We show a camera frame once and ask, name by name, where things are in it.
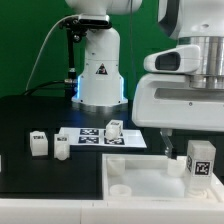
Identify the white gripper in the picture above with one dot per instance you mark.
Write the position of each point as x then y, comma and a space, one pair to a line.
167, 102

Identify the white square tabletop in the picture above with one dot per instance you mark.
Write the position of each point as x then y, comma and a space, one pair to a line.
145, 178

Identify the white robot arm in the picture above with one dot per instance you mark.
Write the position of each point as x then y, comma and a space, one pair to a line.
198, 22

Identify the white marker sheet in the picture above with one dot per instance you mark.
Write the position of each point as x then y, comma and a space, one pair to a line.
95, 136

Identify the white obstacle fence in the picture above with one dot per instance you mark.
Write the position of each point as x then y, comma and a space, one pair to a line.
155, 211

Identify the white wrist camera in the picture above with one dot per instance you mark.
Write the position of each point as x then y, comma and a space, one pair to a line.
182, 59

